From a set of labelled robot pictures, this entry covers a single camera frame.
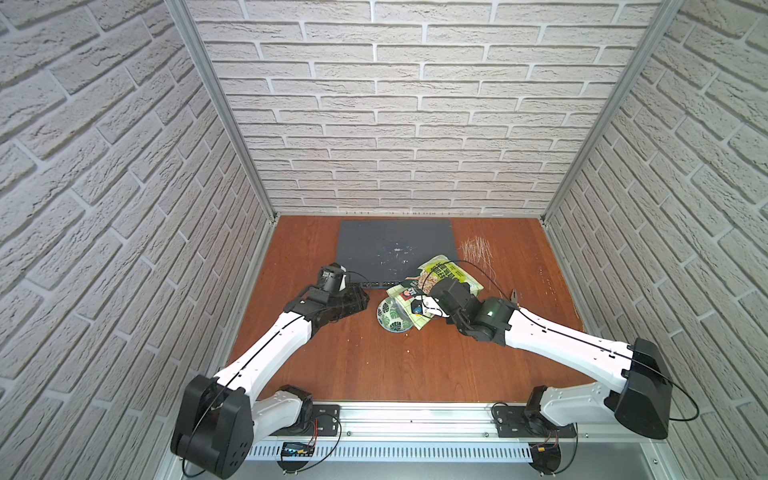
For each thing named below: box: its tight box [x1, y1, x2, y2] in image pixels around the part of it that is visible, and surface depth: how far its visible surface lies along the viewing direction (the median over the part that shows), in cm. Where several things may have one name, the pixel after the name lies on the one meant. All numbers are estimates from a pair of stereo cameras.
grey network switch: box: [336, 219, 458, 288], surface depth 109 cm
